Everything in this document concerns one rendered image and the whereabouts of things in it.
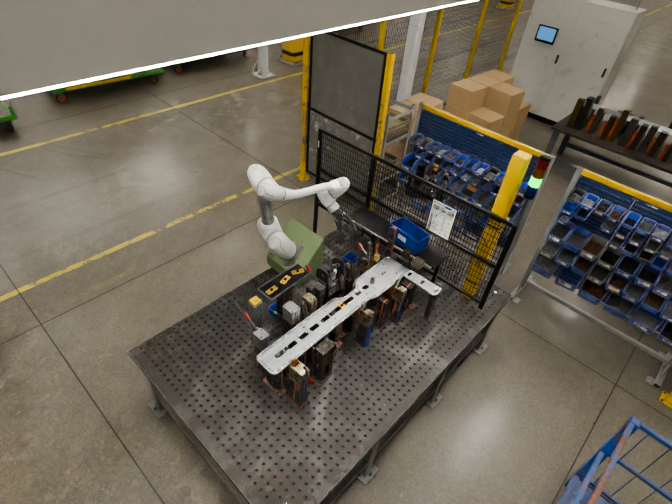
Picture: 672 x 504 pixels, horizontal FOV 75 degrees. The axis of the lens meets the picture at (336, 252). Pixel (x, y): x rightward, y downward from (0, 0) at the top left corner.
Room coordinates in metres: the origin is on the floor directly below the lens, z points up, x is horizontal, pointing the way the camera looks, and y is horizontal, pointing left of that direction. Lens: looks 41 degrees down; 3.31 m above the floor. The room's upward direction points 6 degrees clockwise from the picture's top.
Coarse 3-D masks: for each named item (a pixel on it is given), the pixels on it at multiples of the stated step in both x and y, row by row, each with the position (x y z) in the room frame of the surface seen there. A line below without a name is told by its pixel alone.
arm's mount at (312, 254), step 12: (288, 228) 2.89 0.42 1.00; (300, 228) 2.85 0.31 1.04; (300, 240) 2.77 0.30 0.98; (312, 240) 2.74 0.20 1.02; (312, 252) 2.65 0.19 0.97; (276, 264) 2.68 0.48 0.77; (288, 264) 2.63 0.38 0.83; (300, 264) 2.60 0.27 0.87; (312, 264) 2.63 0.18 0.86; (312, 276) 2.64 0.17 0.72
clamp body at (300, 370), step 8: (296, 368) 1.50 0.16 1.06; (304, 368) 1.52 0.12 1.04; (296, 376) 1.48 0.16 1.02; (304, 376) 1.47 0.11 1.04; (296, 384) 1.47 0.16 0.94; (304, 384) 1.46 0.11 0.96; (296, 392) 1.48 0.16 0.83; (304, 392) 1.49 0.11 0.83; (296, 400) 1.47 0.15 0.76; (304, 400) 1.49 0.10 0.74
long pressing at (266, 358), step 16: (368, 272) 2.45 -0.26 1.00; (400, 272) 2.49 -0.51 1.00; (368, 288) 2.28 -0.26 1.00; (384, 288) 2.30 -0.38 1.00; (352, 304) 2.11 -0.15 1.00; (304, 320) 1.92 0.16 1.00; (336, 320) 1.95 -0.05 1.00; (288, 336) 1.78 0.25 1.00; (320, 336) 1.80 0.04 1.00; (272, 352) 1.64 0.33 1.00; (288, 352) 1.65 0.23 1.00; (304, 352) 1.67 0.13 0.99; (272, 368) 1.53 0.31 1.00
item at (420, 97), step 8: (416, 96) 5.97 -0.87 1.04; (424, 96) 6.00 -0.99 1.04; (408, 104) 5.67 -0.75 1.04; (416, 104) 5.69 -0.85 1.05; (432, 104) 5.75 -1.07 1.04; (440, 104) 5.83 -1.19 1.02; (400, 112) 5.40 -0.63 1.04; (416, 112) 5.44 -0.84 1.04; (448, 112) 6.28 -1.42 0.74; (392, 144) 5.70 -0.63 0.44; (400, 144) 5.73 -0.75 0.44; (408, 144) 5.73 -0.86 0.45; (392, 152) 5.47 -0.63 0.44; (400, 152) 5.49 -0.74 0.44; (408, 152) 5.26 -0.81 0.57; (400, 160) 5.32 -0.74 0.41; (400, 184) 5.27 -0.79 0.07
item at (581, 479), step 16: (624, 432) 1.37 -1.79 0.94; (656, 432) 1.39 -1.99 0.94; (608, 448) 1.43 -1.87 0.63; (592, 464) 1.35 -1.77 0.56; (608, 464) 1.17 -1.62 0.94; (624, 464) 1.37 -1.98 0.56; (576, 480) 1.40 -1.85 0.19; (592, 480) 1.42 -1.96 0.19; (576, 496) 1.14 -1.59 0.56; (592, 496) 0.99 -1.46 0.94; (608, 496) 1.32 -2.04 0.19
